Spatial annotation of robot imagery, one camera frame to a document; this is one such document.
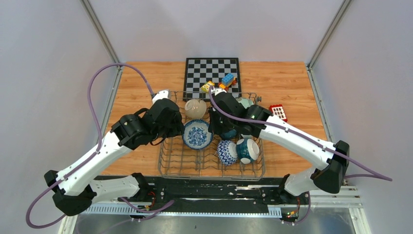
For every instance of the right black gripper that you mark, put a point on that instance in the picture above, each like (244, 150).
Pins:
(213, 127)

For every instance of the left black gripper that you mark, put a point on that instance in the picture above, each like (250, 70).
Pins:
(178, 127)

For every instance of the blue floral white bowl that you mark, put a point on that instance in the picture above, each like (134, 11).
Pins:
(196, 135)

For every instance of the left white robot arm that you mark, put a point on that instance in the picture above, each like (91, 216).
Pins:
(79, 188)

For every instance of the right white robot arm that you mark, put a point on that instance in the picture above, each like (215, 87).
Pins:
(329, 160)

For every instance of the mint green bowl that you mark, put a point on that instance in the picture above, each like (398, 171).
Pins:
(245, 102)

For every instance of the blue orange toy truck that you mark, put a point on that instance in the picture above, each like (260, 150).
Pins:
(227, 81)

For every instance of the yellow toy car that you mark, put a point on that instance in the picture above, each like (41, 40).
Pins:
(207, 86)

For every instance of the dark teal glazed bowl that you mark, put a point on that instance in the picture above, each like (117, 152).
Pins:
(229, 135)

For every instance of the beige bowl upper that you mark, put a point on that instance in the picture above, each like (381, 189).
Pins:
(195, 108)

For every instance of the black white checkerboard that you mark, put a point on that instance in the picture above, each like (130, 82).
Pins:
(202, 70)

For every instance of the blue zigzag bowl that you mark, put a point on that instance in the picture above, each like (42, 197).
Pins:
(226, 152)

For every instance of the teal white dotted bowl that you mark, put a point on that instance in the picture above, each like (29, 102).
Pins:
(247, 150)

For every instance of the red toy block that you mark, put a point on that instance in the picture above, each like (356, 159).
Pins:
(278, 110)

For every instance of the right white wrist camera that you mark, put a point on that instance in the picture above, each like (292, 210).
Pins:
(218, 91)

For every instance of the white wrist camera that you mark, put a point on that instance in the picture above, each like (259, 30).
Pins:
(218, 91)
(161, 95)

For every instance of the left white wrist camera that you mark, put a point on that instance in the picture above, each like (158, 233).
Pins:
(161, 95)

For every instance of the grey wire dish rack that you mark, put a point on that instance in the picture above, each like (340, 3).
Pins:
(177, 160)

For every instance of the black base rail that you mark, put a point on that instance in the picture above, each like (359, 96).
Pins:
(216, 196)

